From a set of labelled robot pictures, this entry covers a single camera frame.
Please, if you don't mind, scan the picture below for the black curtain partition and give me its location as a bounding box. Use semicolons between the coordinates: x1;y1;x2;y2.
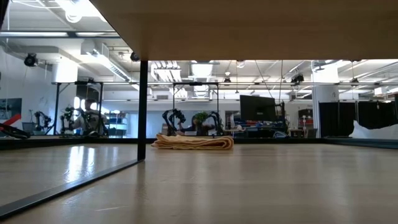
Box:
318;101;398;139

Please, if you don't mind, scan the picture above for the white building column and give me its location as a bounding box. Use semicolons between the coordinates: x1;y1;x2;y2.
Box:
312;85;340;139

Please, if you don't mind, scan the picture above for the wide black metal frame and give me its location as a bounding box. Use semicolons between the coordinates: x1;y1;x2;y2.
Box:
50;80;105;136

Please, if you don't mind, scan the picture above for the black ceiling camera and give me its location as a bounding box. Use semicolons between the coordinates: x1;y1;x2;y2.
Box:
24;53;39;68

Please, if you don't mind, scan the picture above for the black metal shelf frame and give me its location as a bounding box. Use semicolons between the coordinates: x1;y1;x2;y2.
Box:
0;59;149;219

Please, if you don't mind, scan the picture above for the seated person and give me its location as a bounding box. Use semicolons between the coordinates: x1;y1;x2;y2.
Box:
178;115;216;137

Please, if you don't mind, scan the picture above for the white draped cloth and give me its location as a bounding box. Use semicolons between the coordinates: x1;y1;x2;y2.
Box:
349;120;398;140

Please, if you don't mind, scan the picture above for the folded yellow towel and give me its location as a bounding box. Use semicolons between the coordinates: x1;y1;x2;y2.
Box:
151;134;234;151

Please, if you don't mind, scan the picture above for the dark wall picture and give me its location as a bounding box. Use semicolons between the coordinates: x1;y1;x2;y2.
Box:
0;98;23;121

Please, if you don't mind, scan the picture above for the green potted plant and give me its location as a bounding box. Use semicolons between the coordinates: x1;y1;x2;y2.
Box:
193;111;210;124

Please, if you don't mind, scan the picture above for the standing person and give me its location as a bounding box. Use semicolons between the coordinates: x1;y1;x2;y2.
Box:
73;98;108;137

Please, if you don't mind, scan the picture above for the narrow black metal frame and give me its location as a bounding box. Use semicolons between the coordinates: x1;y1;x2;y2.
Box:
172;82;220;136

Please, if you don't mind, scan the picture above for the black table edge rail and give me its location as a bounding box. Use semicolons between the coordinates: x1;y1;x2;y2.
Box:
0;135;398;151

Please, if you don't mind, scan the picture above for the wooden shelf board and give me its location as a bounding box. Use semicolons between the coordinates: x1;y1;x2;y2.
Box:
90;0;398;62

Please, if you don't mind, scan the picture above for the red and black device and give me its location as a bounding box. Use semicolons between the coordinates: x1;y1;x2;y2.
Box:
0;113;32;140

